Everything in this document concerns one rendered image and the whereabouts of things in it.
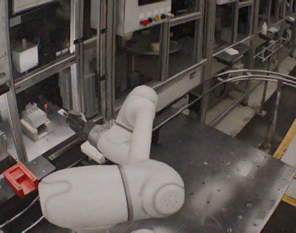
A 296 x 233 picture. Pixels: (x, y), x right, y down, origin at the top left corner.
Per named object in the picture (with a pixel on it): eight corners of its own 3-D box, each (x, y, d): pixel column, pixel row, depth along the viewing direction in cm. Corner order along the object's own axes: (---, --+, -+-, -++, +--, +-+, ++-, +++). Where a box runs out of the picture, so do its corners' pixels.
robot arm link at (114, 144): (107, 156, 136) (122, 125, 137) (137, 174, 128) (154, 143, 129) (91, 150, 127) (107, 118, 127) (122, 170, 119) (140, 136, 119)
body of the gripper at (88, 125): (102, 139, 139) (87, 129, 144) (101, 121, 135) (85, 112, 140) (89, 147, 135) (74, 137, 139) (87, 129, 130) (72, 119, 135)
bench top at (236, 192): (150, 364, 92) (150, 363, 90) (-1, 224, 147) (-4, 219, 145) (296, 173, 190) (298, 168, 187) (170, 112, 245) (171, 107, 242)
